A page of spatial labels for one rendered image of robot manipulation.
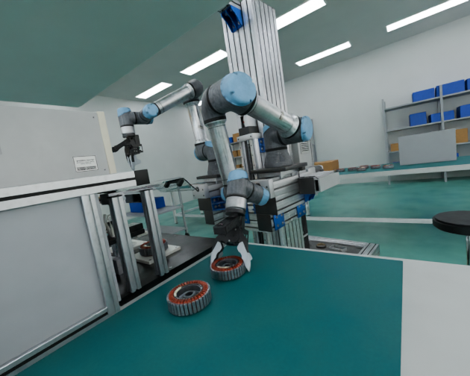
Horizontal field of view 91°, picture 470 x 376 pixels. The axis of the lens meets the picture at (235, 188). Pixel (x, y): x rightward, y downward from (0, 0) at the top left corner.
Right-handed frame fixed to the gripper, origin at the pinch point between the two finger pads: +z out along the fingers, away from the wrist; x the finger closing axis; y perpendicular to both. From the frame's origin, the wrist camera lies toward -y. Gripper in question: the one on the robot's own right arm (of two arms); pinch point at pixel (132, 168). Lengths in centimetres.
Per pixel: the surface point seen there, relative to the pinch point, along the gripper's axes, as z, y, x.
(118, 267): 35, -33, -54
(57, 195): 7, -47, -75
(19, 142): -7, -51, -61
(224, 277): 39, -15, -89
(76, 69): -2, -51, -122
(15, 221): 11, -55, -75
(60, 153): -4, -43, -60
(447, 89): -71, 604, -122
